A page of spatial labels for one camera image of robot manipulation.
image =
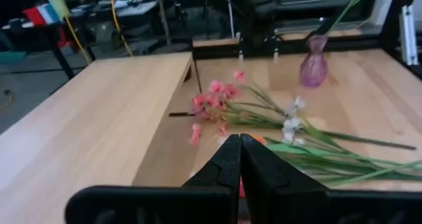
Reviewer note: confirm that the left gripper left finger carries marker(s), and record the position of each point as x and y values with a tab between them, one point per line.
165	204

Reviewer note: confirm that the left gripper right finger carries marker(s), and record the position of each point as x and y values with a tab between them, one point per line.
313	207

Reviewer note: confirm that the orange artificial tulip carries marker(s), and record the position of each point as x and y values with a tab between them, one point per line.
258	139

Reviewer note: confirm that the pink artificial flower spray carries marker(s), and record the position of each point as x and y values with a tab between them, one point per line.
216	85

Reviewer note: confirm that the purple glass vase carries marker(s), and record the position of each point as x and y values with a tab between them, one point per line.
313	69

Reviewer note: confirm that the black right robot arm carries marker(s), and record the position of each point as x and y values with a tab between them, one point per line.
255	19

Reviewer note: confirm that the blue white container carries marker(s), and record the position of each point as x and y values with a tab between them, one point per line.
47	14

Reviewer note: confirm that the light green cylinder container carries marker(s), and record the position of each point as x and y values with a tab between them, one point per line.
58	5

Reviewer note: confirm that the red container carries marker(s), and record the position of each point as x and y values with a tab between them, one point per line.
34	16

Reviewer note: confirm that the wooden shelf black frame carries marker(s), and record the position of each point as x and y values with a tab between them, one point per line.
82	118

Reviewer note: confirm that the silver aluminium bracket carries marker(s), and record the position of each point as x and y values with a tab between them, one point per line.
409	36

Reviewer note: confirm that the black aluminium table frame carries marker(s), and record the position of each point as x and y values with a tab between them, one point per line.
392	19

